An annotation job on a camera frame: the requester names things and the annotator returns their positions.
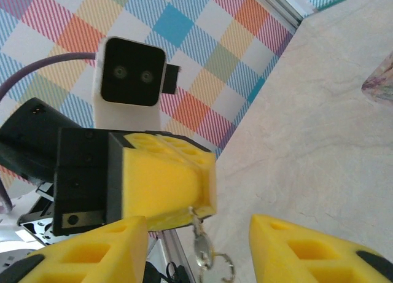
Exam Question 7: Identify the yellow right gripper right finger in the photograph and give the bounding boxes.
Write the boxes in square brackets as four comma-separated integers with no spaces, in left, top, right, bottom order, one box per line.
[249,214,393,283]

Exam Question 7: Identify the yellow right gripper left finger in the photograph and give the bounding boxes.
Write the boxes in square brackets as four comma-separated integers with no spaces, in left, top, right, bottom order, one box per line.
[0,215,149,283]

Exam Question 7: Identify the small metal key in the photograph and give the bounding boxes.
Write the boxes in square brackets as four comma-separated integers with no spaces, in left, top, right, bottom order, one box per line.
[187,205,215,270]

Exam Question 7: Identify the metal key ring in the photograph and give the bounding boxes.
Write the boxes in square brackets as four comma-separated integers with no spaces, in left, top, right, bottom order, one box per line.
[199,251,236,283]

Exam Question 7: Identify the pink illustrated tin box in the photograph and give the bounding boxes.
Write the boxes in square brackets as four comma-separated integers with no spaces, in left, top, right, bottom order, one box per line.
[361,51,393,104]

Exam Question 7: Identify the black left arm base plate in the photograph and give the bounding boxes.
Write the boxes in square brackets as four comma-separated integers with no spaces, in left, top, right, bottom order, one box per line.
[17,184,56,246]

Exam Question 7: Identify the wide aluminium base rail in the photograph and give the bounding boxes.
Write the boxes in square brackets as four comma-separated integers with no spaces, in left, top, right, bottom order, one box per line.
[153,227,197,283]

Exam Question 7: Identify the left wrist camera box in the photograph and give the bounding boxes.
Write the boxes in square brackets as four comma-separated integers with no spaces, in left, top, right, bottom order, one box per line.
[91,36,182,133]

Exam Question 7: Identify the aluminium corner post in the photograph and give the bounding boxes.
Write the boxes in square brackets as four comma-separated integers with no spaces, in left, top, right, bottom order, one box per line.
[245,0,305,26]

